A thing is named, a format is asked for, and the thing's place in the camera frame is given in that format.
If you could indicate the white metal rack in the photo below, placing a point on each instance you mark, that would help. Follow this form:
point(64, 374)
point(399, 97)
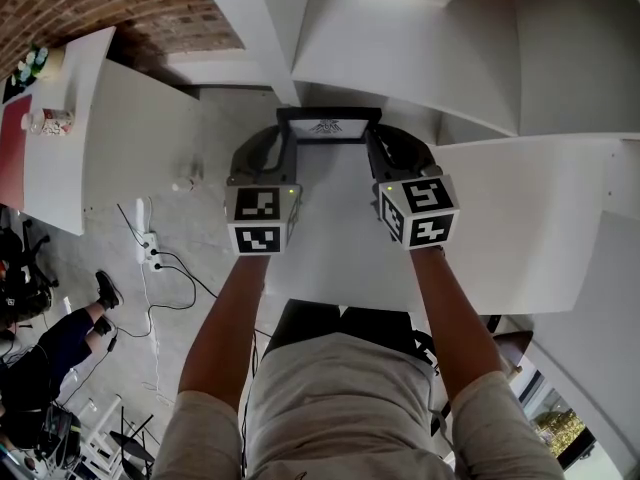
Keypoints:
point(100, 433)

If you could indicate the white flowers in pot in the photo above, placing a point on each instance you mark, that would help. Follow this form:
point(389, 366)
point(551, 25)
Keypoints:
point(35, 65)

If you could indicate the white corner desk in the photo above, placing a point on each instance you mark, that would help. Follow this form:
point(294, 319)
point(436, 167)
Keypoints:
point(500, 228)

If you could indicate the small floor litter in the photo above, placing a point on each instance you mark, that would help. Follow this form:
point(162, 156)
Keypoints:
point(189, 180)

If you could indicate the person's left forearm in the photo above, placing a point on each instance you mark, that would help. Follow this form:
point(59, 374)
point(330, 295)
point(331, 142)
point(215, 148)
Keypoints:
point(225, 328)

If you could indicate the white power strip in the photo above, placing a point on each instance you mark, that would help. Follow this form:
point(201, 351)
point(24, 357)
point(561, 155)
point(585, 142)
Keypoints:
point(151, 253)

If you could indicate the black framed picture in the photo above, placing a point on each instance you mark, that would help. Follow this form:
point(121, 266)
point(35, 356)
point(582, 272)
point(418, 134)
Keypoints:
point(327, 127)

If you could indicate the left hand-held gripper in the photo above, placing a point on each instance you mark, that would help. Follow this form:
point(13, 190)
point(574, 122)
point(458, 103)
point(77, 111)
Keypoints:
point(260, 218)

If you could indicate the white side cabinet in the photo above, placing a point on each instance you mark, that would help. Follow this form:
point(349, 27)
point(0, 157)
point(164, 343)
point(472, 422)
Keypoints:
point(125, 133)

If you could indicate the person's black trousers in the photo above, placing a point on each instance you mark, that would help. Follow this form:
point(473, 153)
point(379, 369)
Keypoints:
point(345, 323)

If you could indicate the large white panel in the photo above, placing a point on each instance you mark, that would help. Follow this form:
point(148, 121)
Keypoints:
point(600, 343)

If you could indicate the black folding chair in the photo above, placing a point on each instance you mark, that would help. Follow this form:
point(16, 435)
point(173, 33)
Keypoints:
point(132, 443)

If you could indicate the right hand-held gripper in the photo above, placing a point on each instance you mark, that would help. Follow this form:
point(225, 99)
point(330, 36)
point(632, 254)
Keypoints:
point(420, 213)

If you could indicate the glass window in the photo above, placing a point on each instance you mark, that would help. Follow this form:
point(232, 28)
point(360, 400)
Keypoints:
point(560, 423)

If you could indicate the black flat mat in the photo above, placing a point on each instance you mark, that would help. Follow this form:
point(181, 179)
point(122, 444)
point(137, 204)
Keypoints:
point(12, 92)

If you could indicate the person's right forearm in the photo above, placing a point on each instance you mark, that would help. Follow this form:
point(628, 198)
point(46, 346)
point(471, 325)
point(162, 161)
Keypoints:
point(455, 328)

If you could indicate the red mat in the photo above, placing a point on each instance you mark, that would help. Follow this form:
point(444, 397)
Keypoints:
point(14, 153)

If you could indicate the white shelf hutch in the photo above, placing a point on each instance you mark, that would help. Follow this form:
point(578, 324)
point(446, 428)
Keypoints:
point(400, 53)

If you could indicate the person's grey t-shirt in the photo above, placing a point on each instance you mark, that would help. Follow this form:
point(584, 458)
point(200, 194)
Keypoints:
point(350, 418)

